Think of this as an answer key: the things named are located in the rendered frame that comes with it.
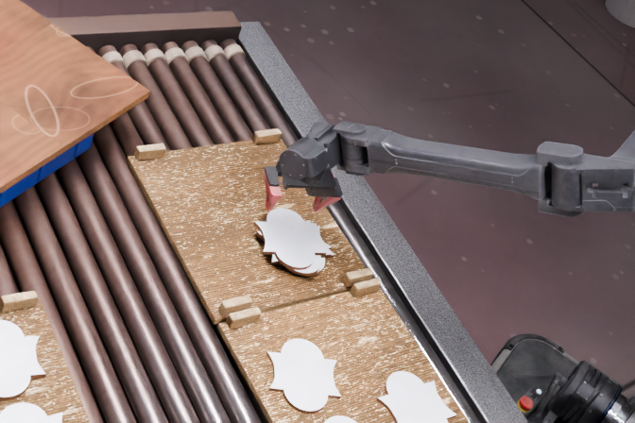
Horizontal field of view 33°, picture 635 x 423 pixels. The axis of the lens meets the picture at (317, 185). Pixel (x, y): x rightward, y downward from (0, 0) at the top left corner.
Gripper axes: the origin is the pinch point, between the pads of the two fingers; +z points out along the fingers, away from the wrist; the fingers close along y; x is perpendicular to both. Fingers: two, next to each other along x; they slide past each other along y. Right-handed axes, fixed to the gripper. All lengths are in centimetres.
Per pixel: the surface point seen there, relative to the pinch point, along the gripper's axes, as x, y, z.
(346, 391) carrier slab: -36.7, 2.7, 6.8
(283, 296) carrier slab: -15.8, -3.6, 7.0
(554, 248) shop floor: 77, 157, 100
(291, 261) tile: -10.3, -1.6, 3.7
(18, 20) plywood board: 45, -47, -2
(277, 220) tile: -0.2, -1.8, 3.8
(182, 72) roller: 48, -10, 10
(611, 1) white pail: 234, 266, 95
